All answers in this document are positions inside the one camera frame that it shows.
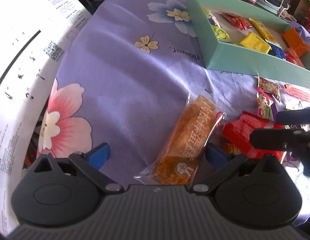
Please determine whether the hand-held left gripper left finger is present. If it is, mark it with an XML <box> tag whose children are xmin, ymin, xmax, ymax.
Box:
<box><xmin>26</xmin><ymin>142</ymin><xmax>124</xmax><ymax>195</ymax></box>

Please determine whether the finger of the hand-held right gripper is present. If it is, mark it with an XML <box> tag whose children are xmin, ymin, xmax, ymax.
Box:
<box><xmin>276</xmin><ymin>107</ymin><xmax>310</xmax><ymax>126</ymax></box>
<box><xmin>250</xmin><ymin>127</ymin><xmax>310</xmax><ymax>153</ymax></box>

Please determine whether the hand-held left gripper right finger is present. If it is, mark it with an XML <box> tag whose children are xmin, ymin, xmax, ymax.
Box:
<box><xmin>191</xmin><ymin>142</ymin><xmax>287</xmax><ymax>195</ymax></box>

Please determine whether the purple and white snack packet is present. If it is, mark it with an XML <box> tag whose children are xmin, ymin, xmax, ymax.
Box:
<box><xmin>282</xmin><ymin>151</ymin><xmax>301</xmax><ymax>172</ymax></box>

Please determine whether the pink long snack packet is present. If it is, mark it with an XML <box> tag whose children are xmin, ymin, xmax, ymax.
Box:
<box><xmin>282</xmin><ymin>84</ymin><xmax>310</xmax><ymax>103</ymax></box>

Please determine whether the red foil snack packet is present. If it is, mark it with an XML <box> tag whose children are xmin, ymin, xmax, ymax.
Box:
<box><xmin>221</xmin><ymin>111</ymin><xmax>296</xmax><ymax>161</ymax></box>

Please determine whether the clear-wrapped orange pastry packet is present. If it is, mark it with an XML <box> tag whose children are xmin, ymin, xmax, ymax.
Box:
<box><xmin>133</xmin><ymin>94</ymin><xmax>225</xmax><ymax>186</ymax></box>

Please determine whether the red cartoon candy packet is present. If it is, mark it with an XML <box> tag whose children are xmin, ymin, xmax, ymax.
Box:
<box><xmin>256</xmin><ymin>76</ymin><xmax>281</xmax><ymax>118</ymax></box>

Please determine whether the orange-red long snack packet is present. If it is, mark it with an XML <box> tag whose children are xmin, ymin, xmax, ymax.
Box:
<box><xmin>285</xmin><ymin>47</ymin><xmax>306</xmax><ymax>67</ymax></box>

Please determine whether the blue snack packet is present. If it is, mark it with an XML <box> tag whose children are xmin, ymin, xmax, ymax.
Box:
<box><xmin>266</xmin><ymin>42</ymin><xmax>287</xmax><ymax>60</ymax></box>

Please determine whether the large orange snack packet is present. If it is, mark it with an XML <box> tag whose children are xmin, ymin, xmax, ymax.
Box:
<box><xmin>281</xmin><ymin>27</ymin><xmax>310</xmax><ymax>56</ymax></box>

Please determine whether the mint green cardboard box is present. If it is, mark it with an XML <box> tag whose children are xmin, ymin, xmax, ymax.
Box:
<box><xmin>186</xmin><ymin>0</ymin><xmax>310</xmax><ymax>90</ymax></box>

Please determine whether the gold foil snack packet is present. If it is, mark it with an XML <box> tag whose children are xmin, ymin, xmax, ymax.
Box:
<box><xmin>235</xmin><ymin>31</ymin><xmax>271</xmax><ymax>55</ymax></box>

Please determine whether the yellow packet with green logo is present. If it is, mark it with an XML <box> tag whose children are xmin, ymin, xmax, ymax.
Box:
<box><xmin>248</xmin><ymin>17</ymin><xmax>277</xmax><ymax>43</ymax></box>

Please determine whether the small red snack packet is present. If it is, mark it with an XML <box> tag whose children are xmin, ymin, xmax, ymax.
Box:
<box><xmin>219</xmin><ymin>11</ymin><xmax>252</xmax><ymax>31</ymax></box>

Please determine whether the purple floral cloth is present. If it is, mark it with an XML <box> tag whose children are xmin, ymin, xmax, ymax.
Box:
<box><xmin>23</xmin><ymin>0</ymin><xmax>310</xmax><ymax>232</ymax></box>

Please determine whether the beige cloth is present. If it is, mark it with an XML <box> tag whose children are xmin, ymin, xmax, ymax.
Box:
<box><xmin>277</xmin><ymin>4</ymin><xmax>296</xmax><ymax>21</ymax></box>

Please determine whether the white instruction sheet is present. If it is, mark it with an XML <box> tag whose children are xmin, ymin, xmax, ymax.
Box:
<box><xmin>0</xmin><ymin>0</ymin><xmax>93</xmax><ymax>233</ymax></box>

